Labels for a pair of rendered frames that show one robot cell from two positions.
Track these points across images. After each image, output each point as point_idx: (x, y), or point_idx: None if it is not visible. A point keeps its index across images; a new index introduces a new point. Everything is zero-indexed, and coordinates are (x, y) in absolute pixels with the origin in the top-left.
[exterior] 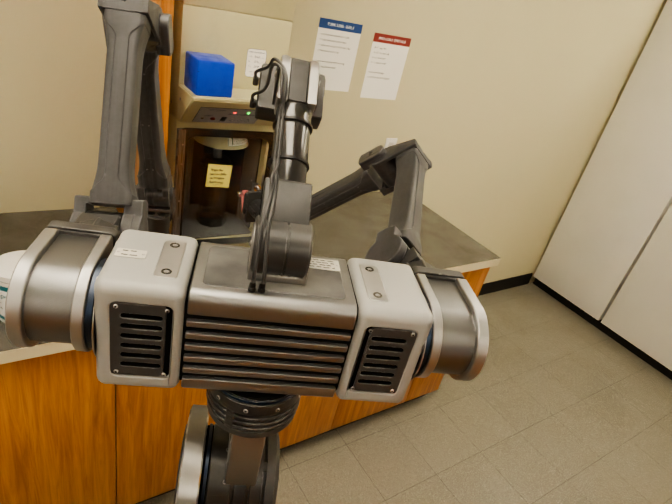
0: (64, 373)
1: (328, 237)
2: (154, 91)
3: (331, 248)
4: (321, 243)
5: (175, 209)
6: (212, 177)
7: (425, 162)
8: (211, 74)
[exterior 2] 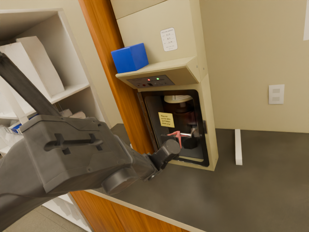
0: (97, 199)
1: (296, 182)
2: (8, 82)
3: (287, 195)
4: (280, 185)
5: (151, 136)
6: (163, 120)
7: (31, 175)
8: (119, 58)
